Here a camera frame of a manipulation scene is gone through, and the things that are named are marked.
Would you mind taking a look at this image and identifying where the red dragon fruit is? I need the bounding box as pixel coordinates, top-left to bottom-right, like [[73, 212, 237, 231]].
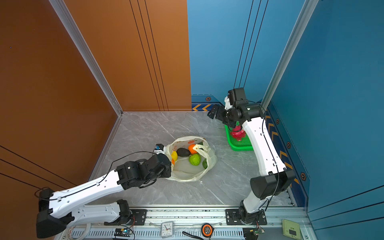
[[230, 125, 247, 141]]

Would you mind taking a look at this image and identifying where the yellow printed plastic bag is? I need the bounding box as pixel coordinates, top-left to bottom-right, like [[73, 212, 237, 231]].
[[165, 136, 218, 183]]

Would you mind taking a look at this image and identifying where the bumpy light green fruit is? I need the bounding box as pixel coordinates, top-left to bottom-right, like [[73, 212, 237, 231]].
[[189, 154, 201, 166]]

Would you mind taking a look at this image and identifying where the orange fruit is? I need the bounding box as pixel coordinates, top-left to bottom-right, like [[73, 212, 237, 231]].
[[188, 144, 198, 155]]

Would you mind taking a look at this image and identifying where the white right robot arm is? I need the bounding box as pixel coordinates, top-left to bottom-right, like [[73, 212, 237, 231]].
[[208, 88, 296, 225]]

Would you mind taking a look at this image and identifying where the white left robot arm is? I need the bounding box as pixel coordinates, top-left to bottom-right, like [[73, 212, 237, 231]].
[[36, 154, 172, 239]]

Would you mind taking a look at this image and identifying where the yellow lemon fruit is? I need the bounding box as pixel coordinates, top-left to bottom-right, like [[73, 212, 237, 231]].
[[171, 151, 178, 163]]

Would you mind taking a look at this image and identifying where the green plastic basket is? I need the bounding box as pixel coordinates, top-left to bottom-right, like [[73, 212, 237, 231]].
[[225, 122, 253, 152]]

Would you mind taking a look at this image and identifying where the black dark avocado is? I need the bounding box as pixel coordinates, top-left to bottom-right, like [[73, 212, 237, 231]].
[[176, 148, 191, 157]]

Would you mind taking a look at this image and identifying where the small white clock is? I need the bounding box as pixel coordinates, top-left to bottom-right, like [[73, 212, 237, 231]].
[[161, 222, 174, 238]]

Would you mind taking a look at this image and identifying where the left green circuit board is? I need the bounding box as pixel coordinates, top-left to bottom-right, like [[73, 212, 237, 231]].
[[113, 228, 135, 240]]

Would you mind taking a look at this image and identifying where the green circuit board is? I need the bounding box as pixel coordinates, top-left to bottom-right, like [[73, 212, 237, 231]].
[[113, 228, 135, 240], [243, 228, 265, 240]]

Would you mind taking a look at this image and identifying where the orange black tape measure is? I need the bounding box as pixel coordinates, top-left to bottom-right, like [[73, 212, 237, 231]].
[[201, 223, 215, 238]]

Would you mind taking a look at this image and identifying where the right green circuit board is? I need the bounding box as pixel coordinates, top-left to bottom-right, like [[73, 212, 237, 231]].
[[243, 228, 265, 240]]

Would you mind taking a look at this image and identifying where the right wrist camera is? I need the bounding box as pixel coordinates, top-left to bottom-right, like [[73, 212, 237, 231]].
[[225, 96, 232, 110]]

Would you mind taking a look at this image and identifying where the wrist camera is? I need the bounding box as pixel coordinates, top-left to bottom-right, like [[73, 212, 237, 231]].
[[225, 96, 232, 110], [153, 144, 166, 155]]

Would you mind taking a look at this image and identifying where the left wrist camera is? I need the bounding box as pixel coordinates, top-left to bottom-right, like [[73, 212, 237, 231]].
[[153, 144, 166, 155]]

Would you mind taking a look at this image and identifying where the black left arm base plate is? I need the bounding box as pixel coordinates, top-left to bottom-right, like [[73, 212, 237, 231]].
[[104, 209, 148, 226]]

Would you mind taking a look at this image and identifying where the aluminium front rail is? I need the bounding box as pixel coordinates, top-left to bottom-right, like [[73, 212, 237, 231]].
[[55, 206, 317, 240]]

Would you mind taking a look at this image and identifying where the black strap on rail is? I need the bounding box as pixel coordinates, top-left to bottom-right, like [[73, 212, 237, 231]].
[[182, 231, 205, 240]]

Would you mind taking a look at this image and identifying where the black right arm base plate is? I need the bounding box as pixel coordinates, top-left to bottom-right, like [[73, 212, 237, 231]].
[[225, 209, 268, 226]]

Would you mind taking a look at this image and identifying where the green wall switch box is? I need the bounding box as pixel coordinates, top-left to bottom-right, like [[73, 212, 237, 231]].
[[282, 220, 302, 240]]

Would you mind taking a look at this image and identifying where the aluminium corner post right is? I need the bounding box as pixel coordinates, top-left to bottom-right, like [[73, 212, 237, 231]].
[[261, 0, 319, 112]]

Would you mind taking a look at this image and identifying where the aluminium corner post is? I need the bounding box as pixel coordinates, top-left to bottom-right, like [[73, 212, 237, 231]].
[[261, 0, 319, 112], [49, 0, 123, 117]]

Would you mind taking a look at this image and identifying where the aluminium corner post left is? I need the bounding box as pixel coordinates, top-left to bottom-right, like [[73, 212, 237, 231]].
[[49, 0, 123, 117]]

